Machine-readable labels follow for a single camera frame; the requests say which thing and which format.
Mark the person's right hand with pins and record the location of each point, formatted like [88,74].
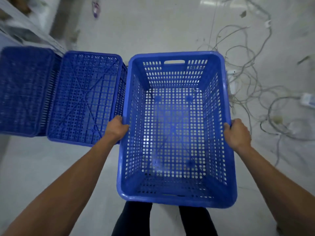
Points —
[237,135]

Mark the person's left hand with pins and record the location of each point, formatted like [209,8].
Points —
[115,130]

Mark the person's left thumb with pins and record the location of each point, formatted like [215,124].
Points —
[124,127]

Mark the person's right thumb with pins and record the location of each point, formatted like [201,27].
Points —
[227,129]

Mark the blue perforated plastic crate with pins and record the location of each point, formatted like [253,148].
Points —
[176,130]

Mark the person's left forearm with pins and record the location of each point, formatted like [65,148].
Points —
[59,191]

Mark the person's right forearm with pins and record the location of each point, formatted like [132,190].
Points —
[278,189]

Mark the white power adapter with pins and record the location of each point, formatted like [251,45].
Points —
[231,82]

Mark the upturned blue plastic crate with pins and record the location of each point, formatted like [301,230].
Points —
[23,90]
[85,98]

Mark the person's left leg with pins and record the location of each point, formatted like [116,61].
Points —
[133,219]

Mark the person's leg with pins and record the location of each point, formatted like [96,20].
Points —
[133,219]
[196,221]

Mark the person's right leg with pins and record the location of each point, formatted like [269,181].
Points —
[196,221]

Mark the purple wrapper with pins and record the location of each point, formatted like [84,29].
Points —
[95,8]

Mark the grey metal shelf frame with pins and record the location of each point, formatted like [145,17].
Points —
[27,24]

